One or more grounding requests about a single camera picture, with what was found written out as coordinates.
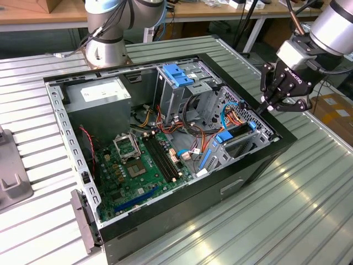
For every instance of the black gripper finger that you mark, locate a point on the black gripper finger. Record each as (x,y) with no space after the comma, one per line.
(266,82)
(298,107)

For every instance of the hard disk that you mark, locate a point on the hard disk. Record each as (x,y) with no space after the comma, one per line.
(224,137)

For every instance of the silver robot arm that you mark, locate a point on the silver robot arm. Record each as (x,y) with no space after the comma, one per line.
(336,30)

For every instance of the metal disk bay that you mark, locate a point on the metal disk bay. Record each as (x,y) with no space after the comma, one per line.
(220,160)

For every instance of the large cardboard box with labels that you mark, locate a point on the large cardboard box with labels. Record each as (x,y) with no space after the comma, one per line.
(336,124)

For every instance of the black tripod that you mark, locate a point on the black tripod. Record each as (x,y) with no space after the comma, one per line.
(247,33)

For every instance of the blue plastic drive latch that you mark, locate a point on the blue plastic drive latch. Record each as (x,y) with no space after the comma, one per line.
(171,70)
(183,81)

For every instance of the small white box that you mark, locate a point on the small white box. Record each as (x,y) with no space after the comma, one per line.
(237,4)

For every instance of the wooden workbench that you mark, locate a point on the wooden workbench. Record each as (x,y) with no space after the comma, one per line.
(215,11)

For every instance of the metal optical drive cage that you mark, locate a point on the metal optical drive cage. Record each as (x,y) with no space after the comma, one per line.
(171,99)

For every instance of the black RAM slot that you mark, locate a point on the black RAM slot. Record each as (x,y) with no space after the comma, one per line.
(166,154)
(160,160)

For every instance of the black open PC case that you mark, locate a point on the black open PC case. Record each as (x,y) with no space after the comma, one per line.
(193,204)

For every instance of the CPU socket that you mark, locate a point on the CPU socket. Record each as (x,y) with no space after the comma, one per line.
(135,169)

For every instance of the green motherboard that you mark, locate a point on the green motherboard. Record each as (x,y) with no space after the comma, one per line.
(143,182)

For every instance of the grey power supply unit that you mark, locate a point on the grey power supply unit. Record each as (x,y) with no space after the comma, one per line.
(99,116)

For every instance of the blue expansion slot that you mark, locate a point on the blue expansion slot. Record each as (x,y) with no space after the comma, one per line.
(135,201)

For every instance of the black case lock tab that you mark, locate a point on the black case lock tab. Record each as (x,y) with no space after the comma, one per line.
(86,178)

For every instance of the brown cardboard box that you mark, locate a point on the brown cardboard box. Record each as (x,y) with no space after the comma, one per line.
(52,5)

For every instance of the grey case side latch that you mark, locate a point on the grey case side latch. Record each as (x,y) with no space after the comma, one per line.
(82,220)

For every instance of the grey parts rack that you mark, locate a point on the grey parts rack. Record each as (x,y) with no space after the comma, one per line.
(11,165)

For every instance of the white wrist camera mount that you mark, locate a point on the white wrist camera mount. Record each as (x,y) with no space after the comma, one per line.
(292,53)

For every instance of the brown arm base plate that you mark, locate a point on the brown arm base plate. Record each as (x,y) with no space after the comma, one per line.
(82,52)

